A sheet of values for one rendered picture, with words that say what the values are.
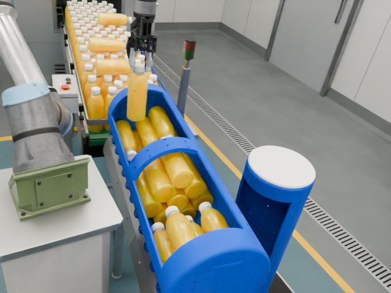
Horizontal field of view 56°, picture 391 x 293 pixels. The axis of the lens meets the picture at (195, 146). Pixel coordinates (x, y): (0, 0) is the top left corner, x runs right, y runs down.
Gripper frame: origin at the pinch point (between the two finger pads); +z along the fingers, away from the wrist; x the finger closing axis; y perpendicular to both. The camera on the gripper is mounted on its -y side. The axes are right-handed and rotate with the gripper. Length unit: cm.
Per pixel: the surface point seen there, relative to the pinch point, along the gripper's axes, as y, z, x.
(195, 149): 34.1, 13.1, 11.6
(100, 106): -28.3, 30.6, -9.5
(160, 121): 4.2, 20.2, 8.6
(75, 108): -29.8, 31.9, -20.5
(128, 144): 9.6, 26.4, -4.5
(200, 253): 73, 14, -1
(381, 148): -105, 134, 290
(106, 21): -120, 19, 6
